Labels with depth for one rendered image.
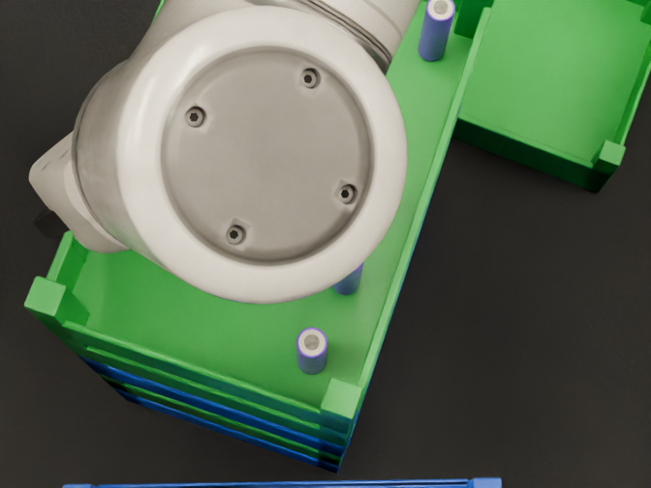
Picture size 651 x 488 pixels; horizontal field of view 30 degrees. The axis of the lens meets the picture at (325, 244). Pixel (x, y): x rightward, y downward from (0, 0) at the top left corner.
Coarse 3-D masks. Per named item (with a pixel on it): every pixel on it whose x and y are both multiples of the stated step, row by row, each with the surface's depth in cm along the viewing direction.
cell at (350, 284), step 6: (360, 264) 72; (354, 270) 72; (360, 270) 73; (348, 276) 73; (354, 276) 73; (360, 276) 75; (342, 282) 74; (348, 282) 74; (354, 282) 75; (336, 288) 77; (342, 288) 76; (348, 288) 76; (354, 288) 76; (348, 294) 78
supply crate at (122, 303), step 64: (448, 64) 82; (448, 128) 75; (64, 256) 73; (128, 256) 78; (384, 256) 78; (64, 320) 72; (128, 320) 77; (192, 320) 77; (256, 320) 77; (320, 320) 77; (384, 320) 72; (256, 384) 76; (320, 384) 76
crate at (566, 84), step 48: (528, 0) 118; (576, 0) 118; (624, 0) 118; (480, 48) 117; (528, 48) 117; (576, 48) 117; (624, 48) 117; (480, 96) 116; (528, 96) 116; (576, 96) 116; (624, 96) 116; (480, 144) 114; (528, 144) 109; (576, 144) 114
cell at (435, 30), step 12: (432, 0) 76; (444, 0) 76; (432, 12) 76; (444, 12) 76; (432, 24) 77; (444, 24) 76; (420, 36) 80; (432, 36) 78; (444, 36) 78; (420, 48) 81; (432, 48) 80; (444, 48) 81; (432, 60) 82
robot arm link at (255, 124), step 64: (192, 0) 37; (256, 0) 37; (128, 64) 39; (192, 64) 33; (256, 64) 33; (320, 64) 34; (384, 64) 39; (128, 128) 33; (192, 128) 33; (256, 128) 33; (320, 128) 34; (384, 128) 34; (128, 192) 33; (192, 192) 33; (256, 192) 33; (320, 192) 34; (384, 192) 35; (192, 256) 33; (256, 256) 33; (320, 256) 34
